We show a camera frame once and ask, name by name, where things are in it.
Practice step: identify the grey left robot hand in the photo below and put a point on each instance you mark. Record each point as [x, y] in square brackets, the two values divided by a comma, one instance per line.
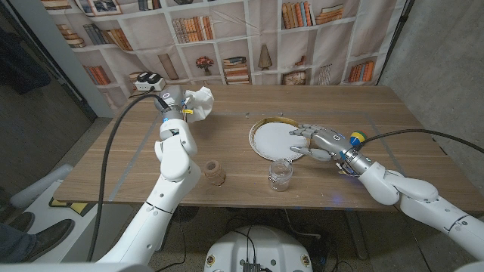
[173, 100]

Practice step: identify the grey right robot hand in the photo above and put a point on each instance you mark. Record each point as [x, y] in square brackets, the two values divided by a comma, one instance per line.
[329, 141]

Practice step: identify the white cloth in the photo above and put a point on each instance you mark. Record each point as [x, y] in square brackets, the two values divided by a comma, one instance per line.
[200, 104]

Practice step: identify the white plastic plate gold rim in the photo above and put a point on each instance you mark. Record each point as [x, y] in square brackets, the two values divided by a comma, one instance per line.
[272, 141]

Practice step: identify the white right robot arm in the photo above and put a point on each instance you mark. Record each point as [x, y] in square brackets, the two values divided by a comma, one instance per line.
[416, 192]

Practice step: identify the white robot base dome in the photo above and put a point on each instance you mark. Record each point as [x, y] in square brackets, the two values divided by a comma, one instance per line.
[261, 245]

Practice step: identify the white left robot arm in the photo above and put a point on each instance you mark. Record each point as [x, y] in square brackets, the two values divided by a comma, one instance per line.
[175, 158]

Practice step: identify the clear glass jar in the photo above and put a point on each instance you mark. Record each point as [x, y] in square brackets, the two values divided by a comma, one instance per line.
[280, 177]

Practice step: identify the white power adapter box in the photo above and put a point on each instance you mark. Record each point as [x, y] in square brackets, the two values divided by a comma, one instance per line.
[149, 84]

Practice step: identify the printed bookshelf backdrop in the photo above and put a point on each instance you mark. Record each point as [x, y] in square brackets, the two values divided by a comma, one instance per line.
[242, 41]

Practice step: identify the grey table leg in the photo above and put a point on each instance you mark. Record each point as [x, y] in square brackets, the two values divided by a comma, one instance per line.
[355, 234]

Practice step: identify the black backdrop stand pole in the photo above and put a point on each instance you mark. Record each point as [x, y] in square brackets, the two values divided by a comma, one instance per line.
[394, 41]

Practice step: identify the grey finned electronics module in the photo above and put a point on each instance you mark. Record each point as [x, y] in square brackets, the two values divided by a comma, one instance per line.
[250, 267]

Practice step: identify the black leather shoe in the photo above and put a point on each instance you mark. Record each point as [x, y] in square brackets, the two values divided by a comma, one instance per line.
[49, 236]
[25, 221]

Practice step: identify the white robot torso edge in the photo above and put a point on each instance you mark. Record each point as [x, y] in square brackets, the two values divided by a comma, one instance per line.
[75, 267]

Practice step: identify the blue jeans leg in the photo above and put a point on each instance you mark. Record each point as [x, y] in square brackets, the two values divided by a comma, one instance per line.
[11, 245]

